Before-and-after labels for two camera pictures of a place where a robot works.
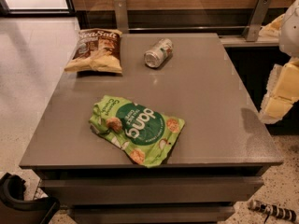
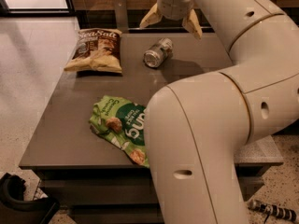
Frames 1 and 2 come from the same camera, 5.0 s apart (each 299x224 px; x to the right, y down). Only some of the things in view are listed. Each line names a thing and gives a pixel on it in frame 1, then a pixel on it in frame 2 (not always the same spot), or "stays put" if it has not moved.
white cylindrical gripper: (290, 32) → (175, 9)
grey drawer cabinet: (225, 148) stays put
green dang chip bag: (148, 136) stays put
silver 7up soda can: (156, 56) stays put
